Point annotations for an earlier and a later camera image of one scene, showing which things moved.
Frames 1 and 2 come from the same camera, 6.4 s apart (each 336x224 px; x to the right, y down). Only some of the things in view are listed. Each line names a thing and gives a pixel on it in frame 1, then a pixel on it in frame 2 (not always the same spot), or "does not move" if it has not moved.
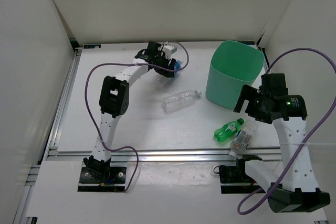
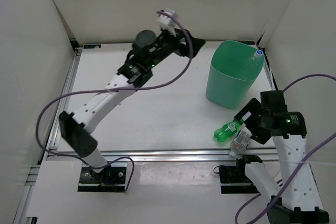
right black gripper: [249, 93] to [259, 135]
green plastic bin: [233, 64] does not move
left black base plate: [115, 183] does not move
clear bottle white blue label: [242, 139] does not move
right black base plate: [234, 180] does not move
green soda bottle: [228, 129] does not move
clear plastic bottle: [172, 103] to [254, 65]
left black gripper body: [161, 60] to [169, 44]
